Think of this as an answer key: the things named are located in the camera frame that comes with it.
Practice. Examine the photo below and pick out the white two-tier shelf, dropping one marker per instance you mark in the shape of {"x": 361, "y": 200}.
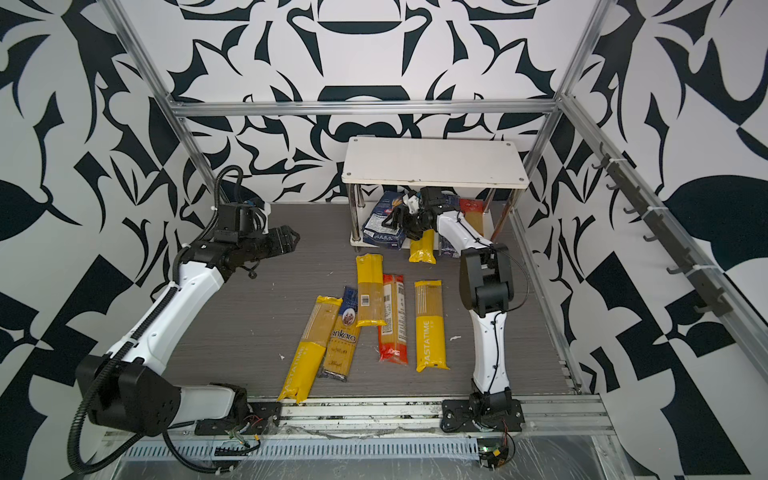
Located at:
{"x": 427, "y": 167}

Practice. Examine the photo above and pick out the yellow Pastatime bag leftmost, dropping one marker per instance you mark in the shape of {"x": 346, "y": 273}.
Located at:
{"x": 311, "y": 350}

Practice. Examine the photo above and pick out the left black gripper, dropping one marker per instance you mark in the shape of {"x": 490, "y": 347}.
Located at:
{"x": 281, "y": 239}

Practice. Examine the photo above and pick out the blue Barilla spaghetti bag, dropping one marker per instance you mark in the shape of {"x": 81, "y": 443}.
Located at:
{"x": 446, "y": 249}

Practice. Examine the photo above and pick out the red label spaghetti bag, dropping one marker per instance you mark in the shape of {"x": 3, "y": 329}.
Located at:
{"x": 392, "y": 336}

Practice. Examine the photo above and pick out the yellow pastatime bag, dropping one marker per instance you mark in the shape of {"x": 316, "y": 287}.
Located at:
{"x": 311, "y": 350}
{"x": 431, "y": 345}

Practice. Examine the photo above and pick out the wall hook rack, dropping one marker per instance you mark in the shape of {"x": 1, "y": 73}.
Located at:
{"x": 659, "y": 221}

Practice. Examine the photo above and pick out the small circuit board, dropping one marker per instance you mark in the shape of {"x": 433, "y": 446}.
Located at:
{"x": 493, "y": 453}

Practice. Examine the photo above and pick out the red yellow spaghetti bag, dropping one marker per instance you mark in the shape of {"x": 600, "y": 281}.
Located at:
{"x": 473, "y": 211}

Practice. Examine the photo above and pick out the white slotted cable duct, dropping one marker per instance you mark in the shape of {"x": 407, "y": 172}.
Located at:
{"x": 334, "y": 449}

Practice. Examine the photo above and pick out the blue Barilla pasta box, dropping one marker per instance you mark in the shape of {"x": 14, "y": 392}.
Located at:
{"x": 379, "y": 229}

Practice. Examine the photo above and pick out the blue label spaghetti bag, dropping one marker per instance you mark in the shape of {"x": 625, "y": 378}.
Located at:
{"x": 342, "y": 345}

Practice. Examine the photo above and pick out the aluminium frame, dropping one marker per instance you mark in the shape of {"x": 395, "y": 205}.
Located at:
{"x": 743, "y": 323}

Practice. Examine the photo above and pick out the yellow spaghetti bag short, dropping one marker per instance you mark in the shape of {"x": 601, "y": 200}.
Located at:
{"x": 371, "y": 303}

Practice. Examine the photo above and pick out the yellow Pastatime bag right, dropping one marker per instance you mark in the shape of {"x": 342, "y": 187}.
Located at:
{"x": 431, "y": 345}

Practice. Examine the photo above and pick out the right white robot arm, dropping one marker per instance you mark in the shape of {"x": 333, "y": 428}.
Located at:
{"x": 486, "y": 290}

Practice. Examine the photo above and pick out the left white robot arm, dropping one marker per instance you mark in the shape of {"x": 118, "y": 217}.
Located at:
{"x": 126, "y": 389}

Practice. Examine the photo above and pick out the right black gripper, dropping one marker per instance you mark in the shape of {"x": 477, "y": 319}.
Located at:
{"x": 400, "y": 213}

